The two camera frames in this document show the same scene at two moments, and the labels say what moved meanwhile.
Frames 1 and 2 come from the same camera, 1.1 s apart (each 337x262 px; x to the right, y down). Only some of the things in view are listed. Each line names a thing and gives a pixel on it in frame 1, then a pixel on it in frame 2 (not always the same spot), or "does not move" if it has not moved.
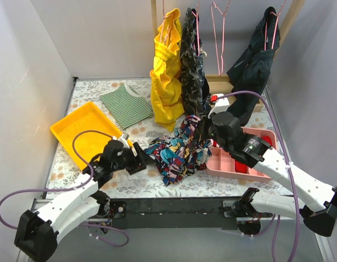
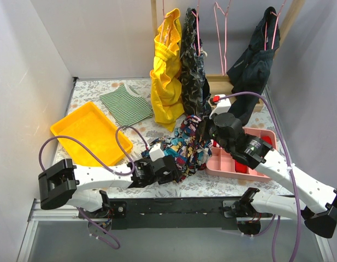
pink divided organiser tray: (219, 161) does not move
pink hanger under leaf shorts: (197, 16) does not move
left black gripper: (138, 157) -> (171, 169)
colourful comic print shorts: (182, 154) does not move
